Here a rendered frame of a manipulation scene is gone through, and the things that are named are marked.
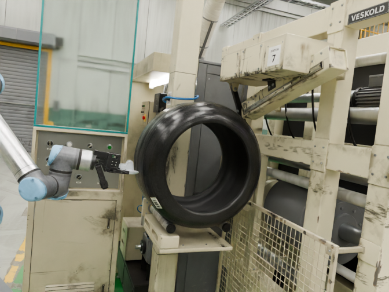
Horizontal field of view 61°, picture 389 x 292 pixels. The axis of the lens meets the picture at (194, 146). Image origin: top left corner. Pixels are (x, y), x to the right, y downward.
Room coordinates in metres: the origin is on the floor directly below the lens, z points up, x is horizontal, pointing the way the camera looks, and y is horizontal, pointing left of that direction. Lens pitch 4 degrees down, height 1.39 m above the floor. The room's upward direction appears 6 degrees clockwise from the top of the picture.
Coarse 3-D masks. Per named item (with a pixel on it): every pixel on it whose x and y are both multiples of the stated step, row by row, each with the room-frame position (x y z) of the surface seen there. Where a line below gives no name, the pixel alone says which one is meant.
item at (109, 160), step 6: (96, 150) 1.43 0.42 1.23; (96, 156) 1.41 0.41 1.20; (102, 156) 1.42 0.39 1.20; (108, 156) 1.41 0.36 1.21; (114, 156) 1.44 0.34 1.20; (120, 156) 1.43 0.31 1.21; (96, 162) 1.41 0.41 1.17; (102, 162) 1.43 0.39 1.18; (108, 162) 1.41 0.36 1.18; (114, 162) 1.43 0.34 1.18; (90, 168) 1.40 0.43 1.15; (102, 168) 1.42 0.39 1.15; (108, 168) 1.42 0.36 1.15; (114, 168) 1.42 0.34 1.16
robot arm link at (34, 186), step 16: (0, 128) 1.25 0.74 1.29; (0, 144) 1.23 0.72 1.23; (16, 144) 1.25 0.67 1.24; (16, 160) 1.22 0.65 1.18; (32, 160) 1.26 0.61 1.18; (16, 176) 1.22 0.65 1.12; (32, 176) 1.21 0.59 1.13; (48, 176) 1.28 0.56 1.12; (32, 192) 1.19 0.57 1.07; (48, 192) 1.23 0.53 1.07
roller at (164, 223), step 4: (152, 208) 1.74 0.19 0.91; (152, 212) 1.72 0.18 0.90; (156, 212) 1.66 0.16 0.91; (156, 216) 1.63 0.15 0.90; (160, 216) 1.59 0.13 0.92; (160, 220) 1.56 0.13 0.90; (164, 220) 1.53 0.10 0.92; (164, 224) 1.50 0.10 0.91; (168, 224) 1.47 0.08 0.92; (172, 224) 1.47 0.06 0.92; (164, 228) 1.49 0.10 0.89; (168, 228) 1.46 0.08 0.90; (172, 228) 1.47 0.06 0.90; (168, 232) 1.47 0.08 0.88; (172, 232) 1.47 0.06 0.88
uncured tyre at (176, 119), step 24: (168, 120) 1.44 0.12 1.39; (192, 120) 1.44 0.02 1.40; (216, 120) 1.48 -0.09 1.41; (240, 120) 1.54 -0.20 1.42; (144, 144) 1.45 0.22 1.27; (168, 144) 1.41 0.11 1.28; (240, 144) 1.77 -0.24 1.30; (144, 168) 1.41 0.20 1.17; (240, 168) 1.79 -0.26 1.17; (144, 192) 1.48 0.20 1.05; (168, 192) 1.41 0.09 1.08; (216, 192) 1.81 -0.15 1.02; (240, 192) 1.55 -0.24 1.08; (168, 216) 1.45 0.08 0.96; (192, 216) 1.46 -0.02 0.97; (216, 216) 1.50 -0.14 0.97
